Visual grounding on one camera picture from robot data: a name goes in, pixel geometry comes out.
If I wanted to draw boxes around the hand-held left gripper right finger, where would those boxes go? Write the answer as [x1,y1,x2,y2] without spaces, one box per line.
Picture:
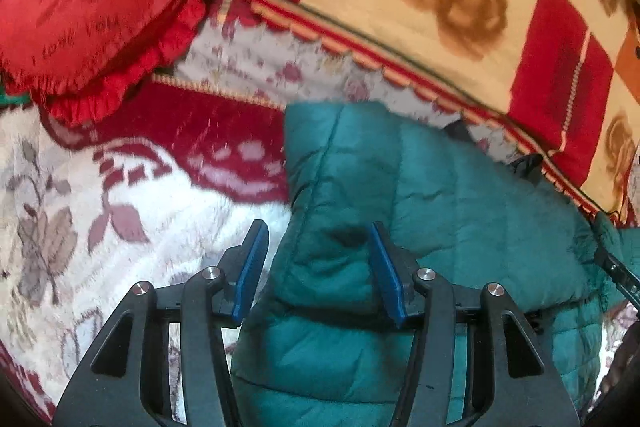
[367,222,581,427]

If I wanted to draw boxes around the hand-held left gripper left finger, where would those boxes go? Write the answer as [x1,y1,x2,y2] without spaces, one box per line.
[50,220,270,427]

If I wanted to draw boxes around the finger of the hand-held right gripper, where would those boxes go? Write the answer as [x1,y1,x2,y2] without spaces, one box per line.
[594,248,640,309]

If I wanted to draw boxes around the teal puffer jacket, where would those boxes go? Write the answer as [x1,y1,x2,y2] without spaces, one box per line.
[230,101,628,427]

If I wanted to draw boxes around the white maroon floral plush blanket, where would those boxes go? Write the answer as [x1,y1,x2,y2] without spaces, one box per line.
[0,74,301,427]

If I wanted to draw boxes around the pale floral bedsheet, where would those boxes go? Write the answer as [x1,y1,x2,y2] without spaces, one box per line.
[150,0,551,162]

